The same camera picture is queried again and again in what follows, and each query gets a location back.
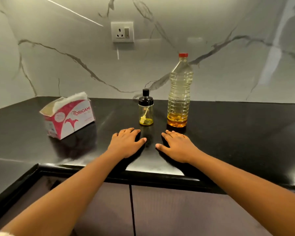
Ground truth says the red and white tissue box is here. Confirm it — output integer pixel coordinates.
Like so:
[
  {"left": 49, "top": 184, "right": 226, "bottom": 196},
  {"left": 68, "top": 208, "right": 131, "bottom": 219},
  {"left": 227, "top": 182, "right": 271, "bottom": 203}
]
[{"left": 39, "top": 96, "right": 96, "bottom": 140}]

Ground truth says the black stone countertop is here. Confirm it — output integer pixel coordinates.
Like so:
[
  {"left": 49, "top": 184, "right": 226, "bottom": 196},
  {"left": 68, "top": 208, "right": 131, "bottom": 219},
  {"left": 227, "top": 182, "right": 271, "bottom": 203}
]
[{"left": 0, "top": 96, "right": 295, "bottom": 228}]

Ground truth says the person's left hand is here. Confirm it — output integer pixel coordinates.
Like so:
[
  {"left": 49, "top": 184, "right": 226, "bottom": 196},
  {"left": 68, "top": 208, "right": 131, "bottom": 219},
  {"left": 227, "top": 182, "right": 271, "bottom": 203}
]
[{"left": 106, "top": 128, "right": 148, "bottom": 159}]

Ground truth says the person's left forearm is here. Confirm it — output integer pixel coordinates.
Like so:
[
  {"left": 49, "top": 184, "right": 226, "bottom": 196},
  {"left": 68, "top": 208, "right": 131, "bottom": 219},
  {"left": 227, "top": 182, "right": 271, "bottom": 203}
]
[{"left": 0, "top": 148, "right": 125, "bottom": 236}]

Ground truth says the person's right forearm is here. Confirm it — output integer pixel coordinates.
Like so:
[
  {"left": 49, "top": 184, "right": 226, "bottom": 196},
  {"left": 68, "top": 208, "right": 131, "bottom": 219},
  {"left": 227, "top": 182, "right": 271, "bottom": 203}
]
[{"left": 189, "top": 148, "right": 295, "bottom": 236}]

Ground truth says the brown base cabinet door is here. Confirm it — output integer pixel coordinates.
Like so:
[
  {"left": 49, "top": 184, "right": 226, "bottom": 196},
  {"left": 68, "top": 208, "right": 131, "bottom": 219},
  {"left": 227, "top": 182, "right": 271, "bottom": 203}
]
[
  {"left": 131, "top": 185, "right": 273, "bottom": 236},
  {"left": 0, "top": 175, "right": 131, "bottom": 236}
]

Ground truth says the yellow silicone brush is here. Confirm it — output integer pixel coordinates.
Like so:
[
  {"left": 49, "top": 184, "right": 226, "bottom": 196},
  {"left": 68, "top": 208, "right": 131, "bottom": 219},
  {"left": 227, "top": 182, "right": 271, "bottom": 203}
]
[{"left": 140, "top": 105, "right": 150, "bottom": 125}]

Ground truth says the person's right hand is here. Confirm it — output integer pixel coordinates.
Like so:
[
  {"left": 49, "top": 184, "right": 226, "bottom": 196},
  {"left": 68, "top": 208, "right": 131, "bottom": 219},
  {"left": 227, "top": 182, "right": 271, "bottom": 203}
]
[{"left": 155, "top": 130, "right": 202, "bottom": 164}]

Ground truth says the large clear plastic oil bottle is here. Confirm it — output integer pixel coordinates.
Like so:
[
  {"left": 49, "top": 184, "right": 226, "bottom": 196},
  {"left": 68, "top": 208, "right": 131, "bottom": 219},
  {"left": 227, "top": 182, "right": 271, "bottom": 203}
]
[{"left": 167, "top": 53, "right": 194, "bottom": 128}]

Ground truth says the stack of white tissues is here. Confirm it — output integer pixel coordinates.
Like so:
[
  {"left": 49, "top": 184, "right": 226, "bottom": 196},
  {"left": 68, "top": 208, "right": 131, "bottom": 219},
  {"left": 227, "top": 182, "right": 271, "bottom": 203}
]
[{"left": 52, "top": 91, "right": 88, "bottom": 113}]

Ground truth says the white wall socket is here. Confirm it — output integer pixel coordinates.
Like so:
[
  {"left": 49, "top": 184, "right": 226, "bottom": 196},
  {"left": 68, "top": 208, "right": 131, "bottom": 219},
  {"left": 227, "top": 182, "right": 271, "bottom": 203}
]
[{"left": 110, "top": 21, "right": 135, "bottom": 43}]

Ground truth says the small glass oil bottle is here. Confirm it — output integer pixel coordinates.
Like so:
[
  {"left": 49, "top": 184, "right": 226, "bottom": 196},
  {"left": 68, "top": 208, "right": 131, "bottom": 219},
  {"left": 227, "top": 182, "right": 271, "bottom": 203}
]
[{"left": 138, "top": 88, "right": 154, "bottom": 126}]

